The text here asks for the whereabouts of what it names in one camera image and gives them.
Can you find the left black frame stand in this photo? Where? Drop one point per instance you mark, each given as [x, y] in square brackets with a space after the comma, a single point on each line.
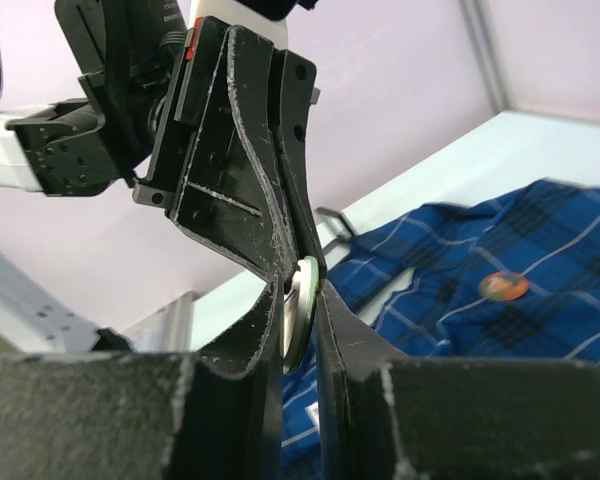
[337, 223]

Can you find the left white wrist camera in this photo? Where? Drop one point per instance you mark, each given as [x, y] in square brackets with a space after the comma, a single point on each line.
[234, 13]

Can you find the blue plaid button shirt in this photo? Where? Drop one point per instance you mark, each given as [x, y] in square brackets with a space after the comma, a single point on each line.
[415, 282]

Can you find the aluminium frame rail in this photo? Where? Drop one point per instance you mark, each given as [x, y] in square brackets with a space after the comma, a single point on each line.
[31, 320]

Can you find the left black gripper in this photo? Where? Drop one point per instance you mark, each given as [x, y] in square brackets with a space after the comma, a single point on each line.
[234, 120]

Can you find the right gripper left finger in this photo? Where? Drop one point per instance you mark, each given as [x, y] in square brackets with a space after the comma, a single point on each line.
[211, 414]

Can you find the portrait round brooch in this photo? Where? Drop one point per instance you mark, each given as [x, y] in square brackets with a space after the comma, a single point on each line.
[503, 286]

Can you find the landscape round brooch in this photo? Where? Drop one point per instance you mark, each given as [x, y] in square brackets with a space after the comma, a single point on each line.
[299, 308]

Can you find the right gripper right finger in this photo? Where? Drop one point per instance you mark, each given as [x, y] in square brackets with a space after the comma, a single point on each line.
[385, 415]

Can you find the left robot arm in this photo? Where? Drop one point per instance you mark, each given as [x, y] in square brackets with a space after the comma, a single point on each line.
[126, 52]

